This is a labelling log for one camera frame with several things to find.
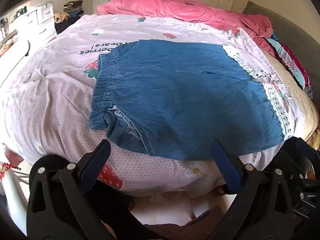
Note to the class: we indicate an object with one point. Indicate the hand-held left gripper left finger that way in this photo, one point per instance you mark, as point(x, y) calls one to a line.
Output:
point(95, 163)

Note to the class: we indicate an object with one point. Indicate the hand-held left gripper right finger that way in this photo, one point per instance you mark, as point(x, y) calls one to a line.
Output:
point(227, 167)

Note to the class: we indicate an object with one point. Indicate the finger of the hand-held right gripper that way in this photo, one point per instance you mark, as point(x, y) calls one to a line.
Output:
point(308, 148)

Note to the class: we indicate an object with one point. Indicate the blue denim pants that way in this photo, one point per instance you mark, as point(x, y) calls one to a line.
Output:
point(180, 95)

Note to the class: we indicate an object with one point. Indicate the beige quilt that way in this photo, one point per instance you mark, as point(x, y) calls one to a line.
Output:
point(297, 100)

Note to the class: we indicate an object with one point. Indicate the strawberry printed blanket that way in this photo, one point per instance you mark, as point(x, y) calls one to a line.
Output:
point(57, 105)

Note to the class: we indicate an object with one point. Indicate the pile of colourful clothes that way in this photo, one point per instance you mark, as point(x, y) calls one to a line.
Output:
point(292, 60)

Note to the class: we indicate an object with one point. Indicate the grey headboard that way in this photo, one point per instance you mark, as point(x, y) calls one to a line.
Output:
point(287, 30)

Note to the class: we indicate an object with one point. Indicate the white cloud-shaped headboard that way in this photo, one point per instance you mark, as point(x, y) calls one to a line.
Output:
point(12, 62)

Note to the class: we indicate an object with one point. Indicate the tan plush toy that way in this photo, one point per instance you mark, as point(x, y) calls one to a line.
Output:
point(61, 17)

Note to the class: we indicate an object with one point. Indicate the white drawer cabinet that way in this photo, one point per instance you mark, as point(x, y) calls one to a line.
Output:
point(37, 22)

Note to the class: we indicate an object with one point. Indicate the pile of dark clothes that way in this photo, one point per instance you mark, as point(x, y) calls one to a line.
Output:
point(73, 8)

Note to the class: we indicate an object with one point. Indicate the pink blanket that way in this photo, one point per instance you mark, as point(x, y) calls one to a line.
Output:
point(175, 7)

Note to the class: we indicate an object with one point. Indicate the white chair frame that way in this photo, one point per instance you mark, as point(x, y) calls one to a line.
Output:
point(12, 187)

